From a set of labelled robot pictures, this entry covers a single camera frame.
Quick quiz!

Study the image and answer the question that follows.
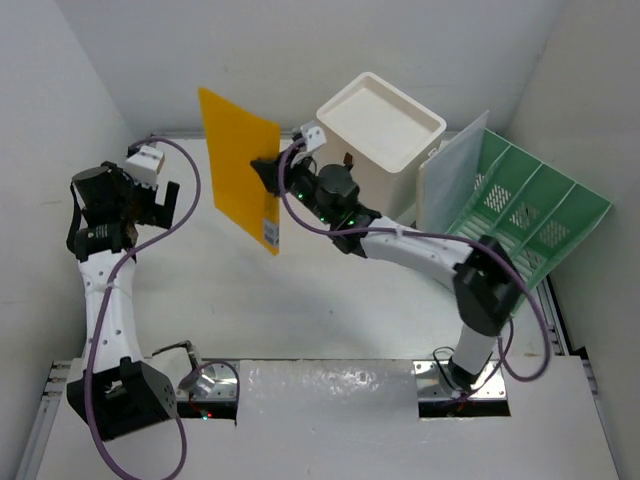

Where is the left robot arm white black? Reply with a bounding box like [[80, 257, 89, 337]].
[[66, 157, 179, 441]]

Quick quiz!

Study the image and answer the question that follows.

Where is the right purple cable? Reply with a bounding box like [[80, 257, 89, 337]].
[[279, 139, 552, 401]]

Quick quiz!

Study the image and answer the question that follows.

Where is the purple cable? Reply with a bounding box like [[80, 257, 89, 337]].
[[83, 137, 241, 480], [279, 139, 552, 401]]

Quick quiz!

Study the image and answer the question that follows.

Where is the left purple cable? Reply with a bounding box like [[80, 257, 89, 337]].
[[83, 137, 241, 480]]

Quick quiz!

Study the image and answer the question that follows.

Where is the white three-drawer cabinet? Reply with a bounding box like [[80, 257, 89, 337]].
[[316, 72, 447, 219]]

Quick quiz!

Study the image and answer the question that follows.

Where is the green file organizer tray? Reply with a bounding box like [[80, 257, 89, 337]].
[[446, 129, 612, 288]]

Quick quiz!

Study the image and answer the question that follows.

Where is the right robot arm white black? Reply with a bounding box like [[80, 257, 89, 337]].
[[250, 145, 522, 393]]

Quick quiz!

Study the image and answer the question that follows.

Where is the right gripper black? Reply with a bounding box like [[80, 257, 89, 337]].
[[253, 144, 335, 225]]

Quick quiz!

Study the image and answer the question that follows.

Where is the clear document folder with paper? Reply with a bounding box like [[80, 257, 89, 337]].
[[415, 111, 489, 233]]

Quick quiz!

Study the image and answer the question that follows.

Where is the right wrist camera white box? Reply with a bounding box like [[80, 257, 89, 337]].
[[291, 121, 327, 165]]

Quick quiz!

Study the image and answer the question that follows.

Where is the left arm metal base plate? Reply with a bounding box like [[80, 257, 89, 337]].
[[178, 360, 240, 402]]

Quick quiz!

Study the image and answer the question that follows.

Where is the black thin cable at base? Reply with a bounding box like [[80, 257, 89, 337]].
[[430, 345, 476, 396]]

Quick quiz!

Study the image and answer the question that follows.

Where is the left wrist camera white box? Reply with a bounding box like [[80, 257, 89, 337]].
[[123, 145, 165, 189]]

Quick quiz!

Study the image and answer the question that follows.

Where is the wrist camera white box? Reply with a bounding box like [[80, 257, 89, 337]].
[[123, 145, 165, 189], [291, 121, 327, 165]]

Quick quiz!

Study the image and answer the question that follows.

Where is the yellow plastic folder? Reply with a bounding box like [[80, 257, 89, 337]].
[[198, 87, 280, 255]]

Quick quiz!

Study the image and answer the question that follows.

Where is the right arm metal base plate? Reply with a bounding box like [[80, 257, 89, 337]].
[[413, 359, 507, 402]]

